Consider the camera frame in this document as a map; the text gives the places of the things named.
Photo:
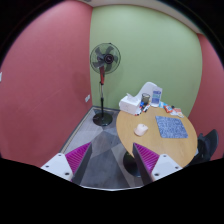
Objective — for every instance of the white blue labelled container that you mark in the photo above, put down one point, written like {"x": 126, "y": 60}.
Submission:
{"x": 156, "y": 96}

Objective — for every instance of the grey patterned mouse pad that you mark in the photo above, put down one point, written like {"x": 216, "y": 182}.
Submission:
{"x": 171, "y": 127}

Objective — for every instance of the white chair backrest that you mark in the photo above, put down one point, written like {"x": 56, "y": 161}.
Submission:
{"x": 146, "y": 88}

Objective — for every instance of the black mesh pen holder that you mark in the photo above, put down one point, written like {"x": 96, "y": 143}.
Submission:
{"x": 145, "y": 98}

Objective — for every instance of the white wall socket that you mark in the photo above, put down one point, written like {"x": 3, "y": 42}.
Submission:
{"x": 87, "y": 98}

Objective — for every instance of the white computer mouse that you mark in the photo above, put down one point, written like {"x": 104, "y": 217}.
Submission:
{"x": 140, "y": 130}

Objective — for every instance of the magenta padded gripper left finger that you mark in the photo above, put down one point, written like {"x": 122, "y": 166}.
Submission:
{"x": 70, "y": 166}

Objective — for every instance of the black office chair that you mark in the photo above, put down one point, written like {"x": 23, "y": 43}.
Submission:
{"x": 207, "y": 144}

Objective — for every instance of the white tissue box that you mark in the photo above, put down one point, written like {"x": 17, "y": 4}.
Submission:
{"x": 129, "y": 104}

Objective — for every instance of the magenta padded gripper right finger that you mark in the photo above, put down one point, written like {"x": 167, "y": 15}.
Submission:
{"x": 153, "y": 166}

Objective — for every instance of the black standing pedestal fan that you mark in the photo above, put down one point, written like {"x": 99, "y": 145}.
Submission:
{"x": 104, "y": 59}

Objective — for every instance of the orange snack packet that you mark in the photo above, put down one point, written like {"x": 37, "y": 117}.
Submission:
{"x": 169, "y": 108}

